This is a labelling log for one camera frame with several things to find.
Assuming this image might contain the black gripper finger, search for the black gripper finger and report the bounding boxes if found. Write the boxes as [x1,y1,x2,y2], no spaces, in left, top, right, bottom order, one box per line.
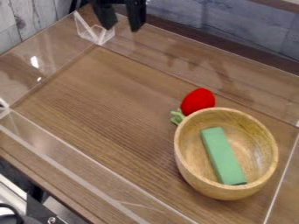
[126,0,146,32]
[92,0,118,30]

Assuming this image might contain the red plush strawberry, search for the red plush strawberry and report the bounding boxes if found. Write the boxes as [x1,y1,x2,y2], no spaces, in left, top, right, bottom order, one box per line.
[171,87,217,125]

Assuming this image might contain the wooden bowl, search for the wooden bowl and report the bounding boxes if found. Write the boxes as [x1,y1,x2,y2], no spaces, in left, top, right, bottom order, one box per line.
[174,107,279,200]

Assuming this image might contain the green rectangular block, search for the green rectangular block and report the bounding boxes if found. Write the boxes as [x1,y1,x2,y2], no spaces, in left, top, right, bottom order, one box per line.
[200,127,249,186]

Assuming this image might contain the clear acrylic tray enclosure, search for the clear acrylic tray enclosure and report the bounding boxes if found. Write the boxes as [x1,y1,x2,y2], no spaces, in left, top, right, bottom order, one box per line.
[0,9,299,224]

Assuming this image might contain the black cable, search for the black cable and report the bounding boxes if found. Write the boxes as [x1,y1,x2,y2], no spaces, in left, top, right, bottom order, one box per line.
[0,203,26,224]

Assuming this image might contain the black metal bracket with bolt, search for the black metal bracket with bolt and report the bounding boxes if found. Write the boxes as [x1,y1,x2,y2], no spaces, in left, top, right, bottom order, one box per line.
[23,195,68,224]

